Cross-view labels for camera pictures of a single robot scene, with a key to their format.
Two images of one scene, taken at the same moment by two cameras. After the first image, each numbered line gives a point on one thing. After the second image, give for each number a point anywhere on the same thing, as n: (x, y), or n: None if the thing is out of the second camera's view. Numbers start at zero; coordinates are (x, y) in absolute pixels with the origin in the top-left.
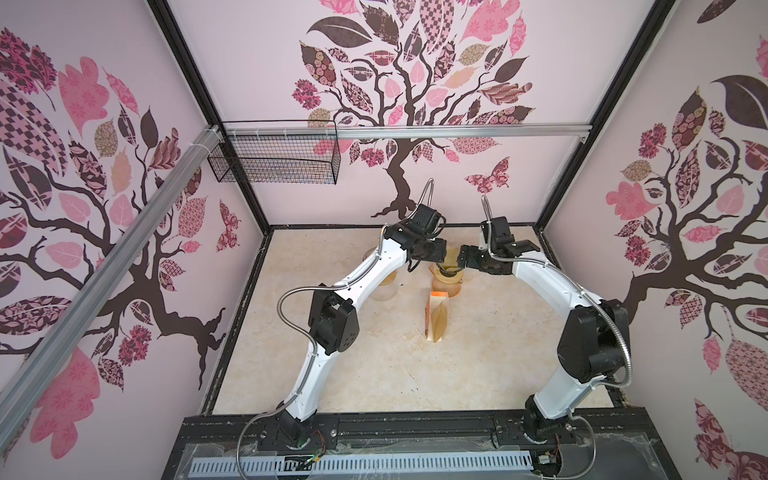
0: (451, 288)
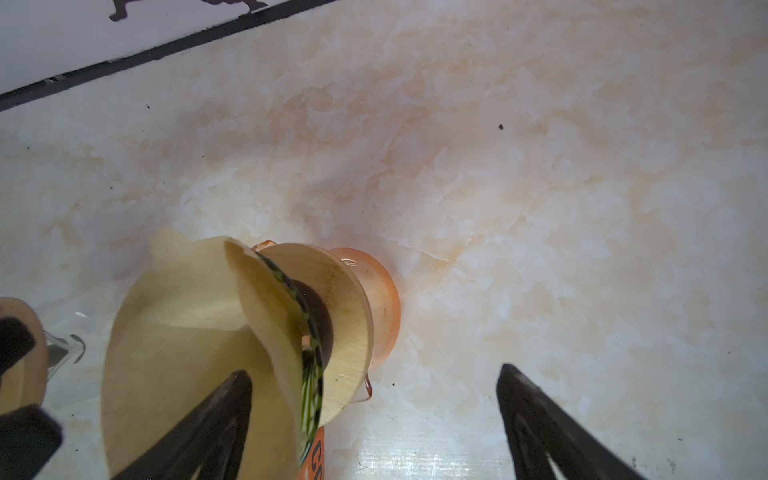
0: (384, 296)
